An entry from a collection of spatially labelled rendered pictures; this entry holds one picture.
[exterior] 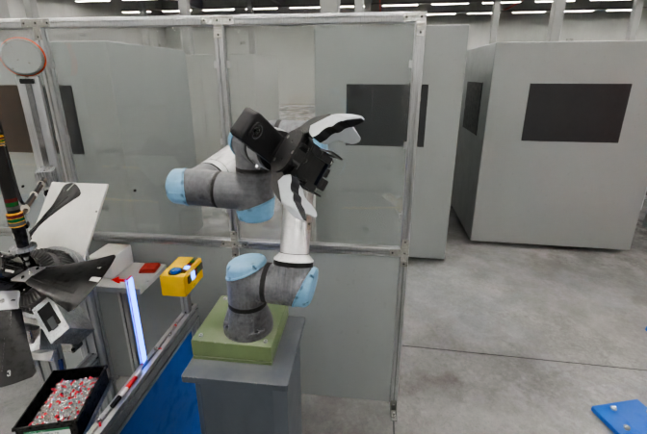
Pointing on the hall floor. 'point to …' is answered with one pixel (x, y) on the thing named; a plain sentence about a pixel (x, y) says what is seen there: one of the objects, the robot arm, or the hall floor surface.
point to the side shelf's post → (129, 330)
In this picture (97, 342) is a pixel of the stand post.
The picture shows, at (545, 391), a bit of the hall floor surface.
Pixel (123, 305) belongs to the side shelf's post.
